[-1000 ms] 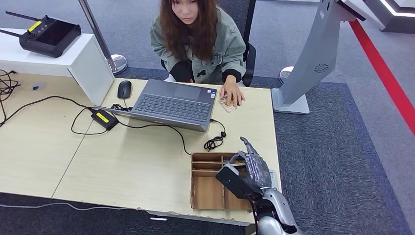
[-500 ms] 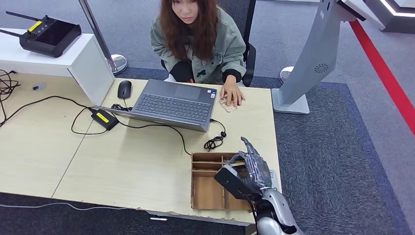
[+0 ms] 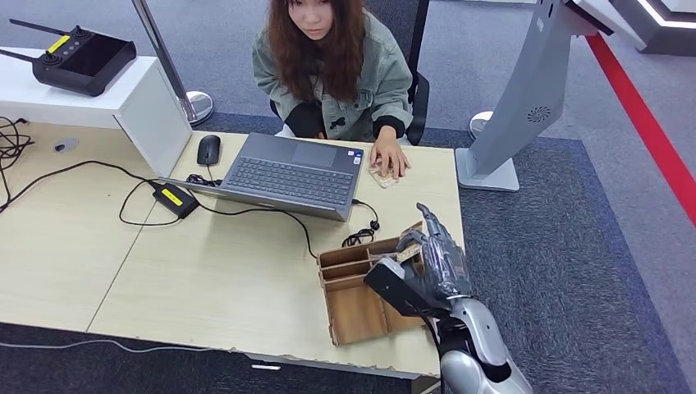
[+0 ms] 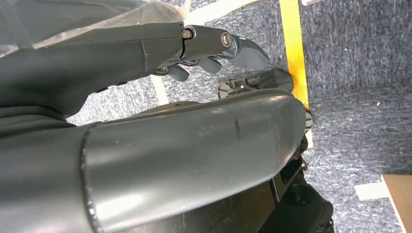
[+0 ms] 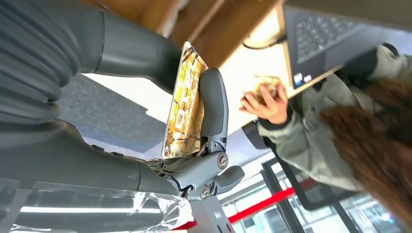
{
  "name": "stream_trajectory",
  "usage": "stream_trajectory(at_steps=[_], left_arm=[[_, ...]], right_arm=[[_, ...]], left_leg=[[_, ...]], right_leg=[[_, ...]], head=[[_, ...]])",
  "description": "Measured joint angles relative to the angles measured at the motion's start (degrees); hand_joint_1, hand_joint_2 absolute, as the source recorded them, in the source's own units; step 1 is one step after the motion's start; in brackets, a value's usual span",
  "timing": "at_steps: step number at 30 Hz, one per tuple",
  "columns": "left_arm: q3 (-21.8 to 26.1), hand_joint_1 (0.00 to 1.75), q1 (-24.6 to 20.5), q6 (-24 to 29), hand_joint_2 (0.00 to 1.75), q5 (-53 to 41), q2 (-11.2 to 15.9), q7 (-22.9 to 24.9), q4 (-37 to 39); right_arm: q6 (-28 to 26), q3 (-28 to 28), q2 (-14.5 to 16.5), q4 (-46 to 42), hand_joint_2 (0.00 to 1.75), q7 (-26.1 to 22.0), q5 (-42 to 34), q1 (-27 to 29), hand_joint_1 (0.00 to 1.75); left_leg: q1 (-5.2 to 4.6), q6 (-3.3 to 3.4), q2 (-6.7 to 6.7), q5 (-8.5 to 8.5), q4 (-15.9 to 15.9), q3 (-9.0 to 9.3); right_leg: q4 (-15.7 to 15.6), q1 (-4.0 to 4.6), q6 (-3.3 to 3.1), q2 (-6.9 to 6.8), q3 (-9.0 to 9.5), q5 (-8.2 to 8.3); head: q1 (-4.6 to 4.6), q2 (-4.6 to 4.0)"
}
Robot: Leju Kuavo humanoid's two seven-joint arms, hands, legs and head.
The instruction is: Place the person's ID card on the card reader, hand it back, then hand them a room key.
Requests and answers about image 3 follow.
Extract black mains power cable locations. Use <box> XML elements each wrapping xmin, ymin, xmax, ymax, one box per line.
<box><xmin>0</xmin><ymin>158</ymin><xmax>164</xmax><ymax>214</ymax></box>

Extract black tangled cables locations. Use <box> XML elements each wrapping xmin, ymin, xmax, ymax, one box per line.
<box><xmin>0</xmin><ymin>115</ymin><xmax>34</xmax><ymax>205</ymax></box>

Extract grey laptop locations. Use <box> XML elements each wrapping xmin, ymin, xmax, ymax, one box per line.
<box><xmin>158</xmin><ymin>131</ymin><xmax>365</xmax><ymax>223</ymax></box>

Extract chrome stanchion base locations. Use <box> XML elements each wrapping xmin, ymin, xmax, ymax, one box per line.
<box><xmin>468</xmin><ymin>110</ymin><xmax>495</xmax><ymax>140</ymax></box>

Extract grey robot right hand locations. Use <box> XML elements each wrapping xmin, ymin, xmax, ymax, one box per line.
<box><xmin>399</xmin><ymin>202</ymin><xmax>473</xmax><ymax>307</ymax></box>

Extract white floor cable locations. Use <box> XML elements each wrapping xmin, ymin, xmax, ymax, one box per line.
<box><xmin>0</xmin><ymin>338</ymin><xmax>213</xmax><ymax>354</ymax></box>

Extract black remote controller with antennas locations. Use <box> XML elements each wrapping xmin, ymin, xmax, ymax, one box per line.
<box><xmin>0</xmin><ymin>18</ymin><xmax>138</xmax><ymax>98</ymax></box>

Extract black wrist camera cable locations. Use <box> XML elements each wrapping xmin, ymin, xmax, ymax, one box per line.
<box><xmin>419</xmin><ymin>309</ymin><xmax>448</xmax><ymax>394</ymax></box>

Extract white box shelf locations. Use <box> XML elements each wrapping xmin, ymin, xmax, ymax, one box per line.
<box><xmin>0</xmin><ymin>46</ymin><xmax>194</xmax><ymax>178</ymax></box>

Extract black mouse cable bundle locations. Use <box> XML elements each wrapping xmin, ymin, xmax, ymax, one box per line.
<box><xmin>185</xmin><ymin>164</ymin><xmax>223</xmax><ymax>188</ymax></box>

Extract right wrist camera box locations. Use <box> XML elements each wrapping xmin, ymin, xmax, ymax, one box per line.
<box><xmin>363</xmin><ymin>257</ymin><xmax>452</xmax><ymax>319</ymax></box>

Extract black power adapter yellow label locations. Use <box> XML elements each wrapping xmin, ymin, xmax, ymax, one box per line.
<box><xmin>151</xmin><ymin>181</ymin><xmax>200</xmax><ymax>220</ymax></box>

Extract person's left hand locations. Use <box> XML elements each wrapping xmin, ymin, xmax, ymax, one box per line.
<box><xmin>369</xmin><ymin>127</ymin><xmax>413</xmax><ymax>181</ymax></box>

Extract dark blue carpet mat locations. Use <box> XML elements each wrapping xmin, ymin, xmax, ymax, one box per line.
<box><xmin>0</xmin><ymin>111</ymin><xmax>692</xmax><ymax>394</ymax></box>

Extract display platform with light strip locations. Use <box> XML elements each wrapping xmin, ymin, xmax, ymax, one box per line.
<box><xmin>608</xmin><ymin>0</ymin><xmax>696</xmax><ymax>57</ymax></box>

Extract black adapter output cable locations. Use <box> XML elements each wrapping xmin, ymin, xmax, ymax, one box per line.
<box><xmin>118</xmin><ymin>179</ymin><xmax>319</xmax><ymax>259</ymax></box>

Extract black office chair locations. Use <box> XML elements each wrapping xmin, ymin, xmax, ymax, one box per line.
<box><xmin>270</xmin><ymin>0</ymin><xmax>431</xmax><ymax>146</ymax></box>

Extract grey kiosk stand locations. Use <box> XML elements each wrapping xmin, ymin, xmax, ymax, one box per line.
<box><xmin>456</xmin><ymin>0</ymin><xmax>648</xmax><ymax>193</ymax></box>

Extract black computer mouse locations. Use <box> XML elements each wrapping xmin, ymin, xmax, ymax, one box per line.
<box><xmin>196</xmin><ymin>134</ymin><xmax>222</xmax><ymax>167</ymax></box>

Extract chrome stanchion pole with base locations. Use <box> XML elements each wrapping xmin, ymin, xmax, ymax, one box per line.
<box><xmin>130</xmin><ymin>0</ymin><xmax>215</xmax><ymax>126</ymax></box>

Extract wooden organizer box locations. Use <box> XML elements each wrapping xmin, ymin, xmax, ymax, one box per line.
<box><xmin>317</xmin><ymin>221</ymin><xmax>431</xmax><ymax>347</ymax></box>

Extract black cable with coiled bundle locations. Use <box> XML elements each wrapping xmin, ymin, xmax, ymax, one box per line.
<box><xmin>341</xmin><ymin>198</ymin><xmax>381</xmax><ymax>252</ymax></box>

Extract gold patterned card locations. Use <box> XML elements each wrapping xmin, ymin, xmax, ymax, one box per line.
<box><xmin>396</xmin><ymin>243</ymin><xmax>424</xmax><ymax>265</ymax></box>
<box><xmin>369</xmin><ymin>165</ymin><xmax>401</xmax><ymax>190</ymax></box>

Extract person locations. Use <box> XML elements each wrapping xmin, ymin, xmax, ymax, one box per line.
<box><xmin>250</xmin><ymin>0</ymin><xmax>414</xmax><ymax>181</ymax></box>

